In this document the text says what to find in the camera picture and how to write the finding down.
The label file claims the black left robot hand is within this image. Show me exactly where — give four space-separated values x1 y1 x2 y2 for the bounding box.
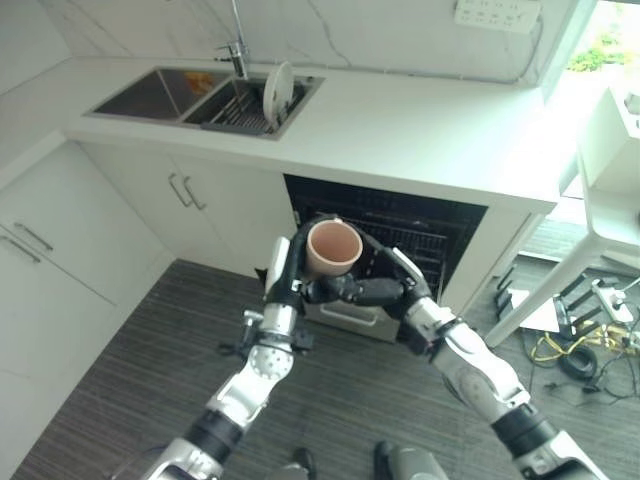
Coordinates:
263 216 344 305

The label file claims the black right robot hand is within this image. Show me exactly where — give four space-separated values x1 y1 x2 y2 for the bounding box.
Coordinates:
301 230 435 323

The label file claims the beige plastic cup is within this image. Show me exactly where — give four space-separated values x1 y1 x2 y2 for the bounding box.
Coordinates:
304 220 364 280

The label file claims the open black dishwasher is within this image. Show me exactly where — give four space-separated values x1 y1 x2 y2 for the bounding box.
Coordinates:
282 173 489 344

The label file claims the black wifi router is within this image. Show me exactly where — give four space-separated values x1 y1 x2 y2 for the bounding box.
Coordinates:
493 268 529 318

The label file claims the white base cabinet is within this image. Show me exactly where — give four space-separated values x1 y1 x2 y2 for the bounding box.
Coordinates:
0 139 301 446

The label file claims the white paper sheet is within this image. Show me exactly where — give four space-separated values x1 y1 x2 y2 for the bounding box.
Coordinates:
518 297 564 334

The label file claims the black dish drying rack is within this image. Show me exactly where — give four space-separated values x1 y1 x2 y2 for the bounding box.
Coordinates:
200 79 306 135

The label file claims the dark robot foot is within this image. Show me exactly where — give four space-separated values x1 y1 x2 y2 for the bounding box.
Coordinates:
290 446 317 480

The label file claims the silver robot leg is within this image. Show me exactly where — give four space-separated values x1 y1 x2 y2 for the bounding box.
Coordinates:
388 445 447 480

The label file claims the white round plate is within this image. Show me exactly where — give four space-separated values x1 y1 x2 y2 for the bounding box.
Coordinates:
262 60 295 123

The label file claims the stainless steel double sink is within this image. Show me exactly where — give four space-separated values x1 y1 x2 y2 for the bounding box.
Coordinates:
82 66 327 142

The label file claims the orange item in sink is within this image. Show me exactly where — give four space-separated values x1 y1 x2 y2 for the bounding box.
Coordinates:
184 71 214 94

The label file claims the chrome kitchen faucet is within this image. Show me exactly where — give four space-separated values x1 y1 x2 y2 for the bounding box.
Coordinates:
215 0 250 80

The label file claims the white power strip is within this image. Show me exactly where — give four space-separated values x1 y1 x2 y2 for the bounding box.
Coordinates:
453 0 544 34

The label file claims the silver cabinet door handle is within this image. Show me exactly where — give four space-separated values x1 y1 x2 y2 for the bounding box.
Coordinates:
0 234 42 265
168 172 194 208
182 175 208 211
12 221 54 253

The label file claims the yellow cable bundle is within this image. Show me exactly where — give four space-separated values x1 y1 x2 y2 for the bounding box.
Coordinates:
528 324 637 369

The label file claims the black coiled cable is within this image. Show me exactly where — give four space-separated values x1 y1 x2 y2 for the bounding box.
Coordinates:
558 348 597 380

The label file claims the white power cord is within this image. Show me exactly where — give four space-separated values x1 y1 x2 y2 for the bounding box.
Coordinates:
399 4 546 86

